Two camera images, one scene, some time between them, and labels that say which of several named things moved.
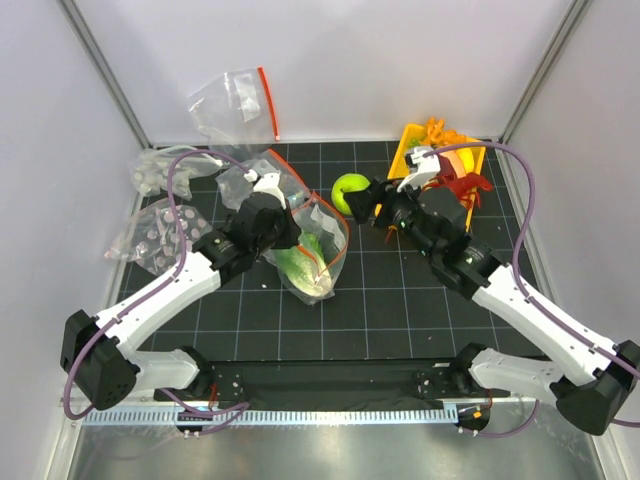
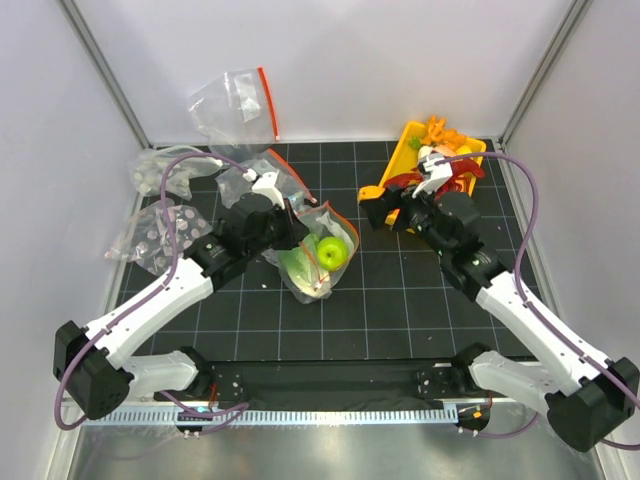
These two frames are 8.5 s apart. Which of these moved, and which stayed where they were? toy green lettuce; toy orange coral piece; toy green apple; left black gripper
Moved: toy green apple
Stayed: left black gripper; toy green lettuce; toy orange coral piece
